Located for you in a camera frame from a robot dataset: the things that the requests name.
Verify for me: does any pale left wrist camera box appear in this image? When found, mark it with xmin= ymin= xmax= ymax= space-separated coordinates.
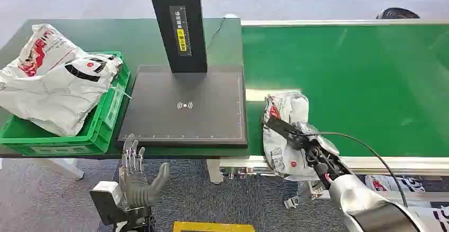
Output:
xmin=89 ymin=181 xmax=124 ymax=226

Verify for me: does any black round ribbed object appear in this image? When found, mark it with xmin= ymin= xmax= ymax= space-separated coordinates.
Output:
xmin=376 ymin=7 xmax=421 ymax=20

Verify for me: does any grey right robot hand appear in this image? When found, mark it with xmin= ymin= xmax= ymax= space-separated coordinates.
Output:
xmin=265 ymin=115 xmax=354 ymax=190

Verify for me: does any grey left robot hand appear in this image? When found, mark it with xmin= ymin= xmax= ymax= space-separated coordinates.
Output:
xmin=118 ymin=133 xmax=171 ymax=211

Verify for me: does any white table leg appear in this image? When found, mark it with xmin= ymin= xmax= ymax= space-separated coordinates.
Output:
xmin=44 ymin=158 xmax=85 ymax=181

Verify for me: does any black scanner base plate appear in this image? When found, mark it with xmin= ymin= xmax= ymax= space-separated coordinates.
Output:
xmin=116 ymin=64 xmax=249 ymax=149

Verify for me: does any white parcel on floor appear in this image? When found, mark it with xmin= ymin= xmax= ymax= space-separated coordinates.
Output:
xmin=364 ymin=174 xmax=426 ymax=193

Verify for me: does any white parcel with red print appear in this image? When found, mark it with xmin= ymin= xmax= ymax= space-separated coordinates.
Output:
xmin=16 ymin=23 xmax=89 ymax=79

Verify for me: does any white parcel bag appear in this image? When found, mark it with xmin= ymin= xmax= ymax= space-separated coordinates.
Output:
xmin=262 ymin=91 xmax=340 ymax=182

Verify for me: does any white parcel with black stripe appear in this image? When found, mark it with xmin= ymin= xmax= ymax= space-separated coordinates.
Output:
xmin=64 ymin=54 xmax=124 ymax=94

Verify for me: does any white parcel with black letters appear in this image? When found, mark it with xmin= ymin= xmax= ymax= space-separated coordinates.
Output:
xmin=407 ymin=202 xmax=449 ymax=232

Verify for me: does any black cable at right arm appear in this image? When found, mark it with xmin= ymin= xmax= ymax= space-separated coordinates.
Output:
xmin=303 ymin=131 xmax=409 ymax=208

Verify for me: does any metal bracket under conveyor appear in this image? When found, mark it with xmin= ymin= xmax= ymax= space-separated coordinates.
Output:
xmin=283 ymin=180 xmax=331 ymax=210

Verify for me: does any green plastic crate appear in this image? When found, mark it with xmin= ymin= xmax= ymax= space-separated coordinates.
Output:
xmin=0 ymin=51 xmax=131 ymax=157

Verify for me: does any black scanner column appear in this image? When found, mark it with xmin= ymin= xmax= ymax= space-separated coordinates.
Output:
xmin=145 ymin=0 xmax=208 ymax=74

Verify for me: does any yellow flat object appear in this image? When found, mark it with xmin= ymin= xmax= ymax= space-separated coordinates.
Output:
xmin=172 ymin=221 xmax=256 ymax=232

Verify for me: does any large plain white parcel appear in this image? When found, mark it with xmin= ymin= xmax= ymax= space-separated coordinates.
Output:
xmin=0 ymin=61 xmax=114 ymax=137

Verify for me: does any grey table leg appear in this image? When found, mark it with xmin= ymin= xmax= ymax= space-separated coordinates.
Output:
xmin=206 ymin=159 xmax=224 ymax=185

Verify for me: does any green conveyor belt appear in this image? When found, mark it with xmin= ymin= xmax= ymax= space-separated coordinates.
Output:
xmin=241 ymin=24 xmax=449 ymax=158

